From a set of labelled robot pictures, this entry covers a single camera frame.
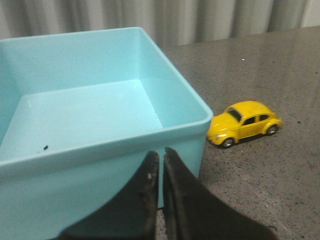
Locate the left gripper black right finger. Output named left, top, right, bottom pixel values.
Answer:
left=163, top=147, right=277, bottom=240

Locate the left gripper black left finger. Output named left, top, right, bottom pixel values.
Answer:
left=57, top=151, right=159, bottom=240

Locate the yellow toy beetle car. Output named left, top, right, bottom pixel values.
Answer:
left=206, top=100, right=283, bottom=149

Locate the light blue plastic box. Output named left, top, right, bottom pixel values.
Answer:
left=0, top=27, right=213, bottom=240

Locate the grey pleated curtain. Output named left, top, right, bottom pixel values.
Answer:
left=0, top=0, right=320, bottom=47

